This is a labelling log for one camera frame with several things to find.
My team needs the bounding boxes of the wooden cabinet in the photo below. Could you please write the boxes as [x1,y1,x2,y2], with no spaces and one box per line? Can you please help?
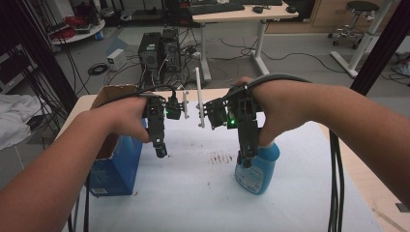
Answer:
[310,0,360,29]

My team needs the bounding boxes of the wooden desk with white legs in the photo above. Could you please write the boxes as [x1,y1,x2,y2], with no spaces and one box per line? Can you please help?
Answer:
[191,2,300,82]

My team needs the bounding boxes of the person's left hand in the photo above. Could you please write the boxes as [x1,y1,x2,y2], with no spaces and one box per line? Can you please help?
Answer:
[91,95,153,145]

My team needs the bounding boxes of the round white table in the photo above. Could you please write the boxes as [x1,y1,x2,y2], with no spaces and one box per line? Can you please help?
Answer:
[48,18,106,45]

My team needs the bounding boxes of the white cloth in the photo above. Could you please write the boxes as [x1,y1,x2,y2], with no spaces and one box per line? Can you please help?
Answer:
[0,93,45,152]

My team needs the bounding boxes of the grey right gripper cable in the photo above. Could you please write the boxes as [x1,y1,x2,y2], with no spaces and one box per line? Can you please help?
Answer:
[247,72,312,91]

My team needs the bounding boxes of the person's right hand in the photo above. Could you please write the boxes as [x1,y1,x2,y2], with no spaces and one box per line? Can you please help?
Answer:
[233,76,312,147]

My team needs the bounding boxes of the white table leg frame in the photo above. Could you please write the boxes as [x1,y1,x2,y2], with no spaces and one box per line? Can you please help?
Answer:
[330,0,395,79]

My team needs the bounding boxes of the long black floor cable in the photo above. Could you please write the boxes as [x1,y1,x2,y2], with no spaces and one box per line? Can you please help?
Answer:
[208,38,343,75]

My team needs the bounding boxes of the small white box device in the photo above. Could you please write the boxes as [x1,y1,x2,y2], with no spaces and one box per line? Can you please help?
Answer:
[106,47,128,73]

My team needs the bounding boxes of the coiled black cable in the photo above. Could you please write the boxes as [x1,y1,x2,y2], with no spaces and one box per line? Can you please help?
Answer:
[87,62,109,77]

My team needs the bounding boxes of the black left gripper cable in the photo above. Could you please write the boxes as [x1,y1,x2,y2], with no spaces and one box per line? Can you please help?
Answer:
[96,83,178,109]

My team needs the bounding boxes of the red cable bundle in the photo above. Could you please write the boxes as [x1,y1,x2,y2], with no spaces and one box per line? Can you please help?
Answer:
[48,14,87,41]

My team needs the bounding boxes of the blue cardboard box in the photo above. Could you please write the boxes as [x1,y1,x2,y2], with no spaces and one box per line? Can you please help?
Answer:
[87,84,148,197]

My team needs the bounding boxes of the black computer tower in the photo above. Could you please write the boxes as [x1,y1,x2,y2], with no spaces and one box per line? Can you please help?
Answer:
[137,31,162,71]
[161,26,182,73]

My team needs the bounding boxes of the black round stool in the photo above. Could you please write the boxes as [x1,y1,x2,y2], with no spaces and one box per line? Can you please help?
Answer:
[327,0,381,50]

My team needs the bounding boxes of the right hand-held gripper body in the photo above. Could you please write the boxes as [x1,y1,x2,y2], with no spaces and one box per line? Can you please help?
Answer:
[194,67,264,156]

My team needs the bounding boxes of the blue detergent bottle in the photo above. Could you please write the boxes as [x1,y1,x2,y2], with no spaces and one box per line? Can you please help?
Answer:
[234,140,281,196]

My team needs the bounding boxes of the black frame post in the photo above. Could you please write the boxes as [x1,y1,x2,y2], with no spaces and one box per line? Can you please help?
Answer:
[349,0,410,97]
[0,0,79,114]

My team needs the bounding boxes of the white table mat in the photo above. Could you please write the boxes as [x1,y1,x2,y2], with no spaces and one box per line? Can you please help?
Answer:
[62,99,384,232]

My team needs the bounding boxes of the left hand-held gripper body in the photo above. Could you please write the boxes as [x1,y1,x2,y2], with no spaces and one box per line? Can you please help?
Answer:
[141,90,190,147]

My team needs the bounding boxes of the black keyboard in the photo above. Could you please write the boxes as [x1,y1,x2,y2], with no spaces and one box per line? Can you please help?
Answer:
[187,2,247,16]

